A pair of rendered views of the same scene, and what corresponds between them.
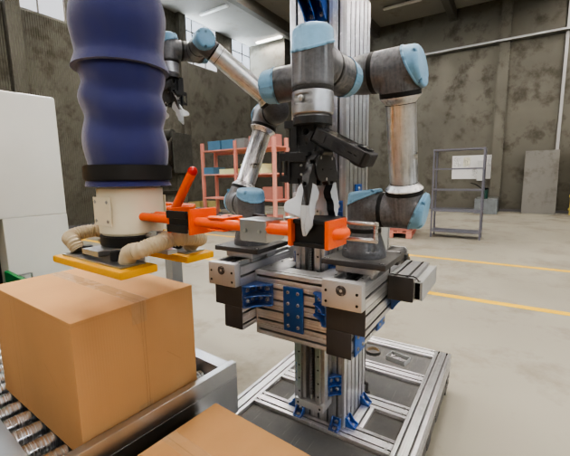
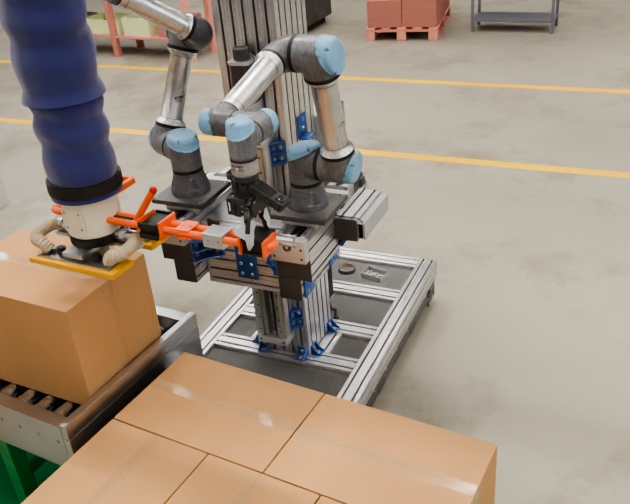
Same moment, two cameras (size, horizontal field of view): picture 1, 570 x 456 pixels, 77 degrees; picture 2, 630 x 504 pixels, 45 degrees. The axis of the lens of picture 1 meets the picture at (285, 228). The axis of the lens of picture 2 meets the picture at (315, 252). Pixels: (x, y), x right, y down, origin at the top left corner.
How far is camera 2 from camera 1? 1.51 m
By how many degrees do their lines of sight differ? 22
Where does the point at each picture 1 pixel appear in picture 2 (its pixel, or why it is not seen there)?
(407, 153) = (333, 125)
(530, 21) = not seen: outside the picture
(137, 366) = (115, 333)
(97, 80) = (56, 122)
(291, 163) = (235, 203)
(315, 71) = (244, 154)
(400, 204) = (332, 167)
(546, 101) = not seen: outside the picture
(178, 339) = (141, 304)
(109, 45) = (65, 96)
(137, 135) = (96, 158)
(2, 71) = not seen: outside the picture
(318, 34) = (243, 132)
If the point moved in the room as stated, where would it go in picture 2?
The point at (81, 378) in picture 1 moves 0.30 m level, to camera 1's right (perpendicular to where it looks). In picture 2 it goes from (80, 350) to (172, 336)
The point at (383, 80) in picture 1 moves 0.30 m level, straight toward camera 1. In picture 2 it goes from (303, 69) to (290, 101)
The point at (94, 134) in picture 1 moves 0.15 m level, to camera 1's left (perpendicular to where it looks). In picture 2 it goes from (61, 165) to (7, 172)
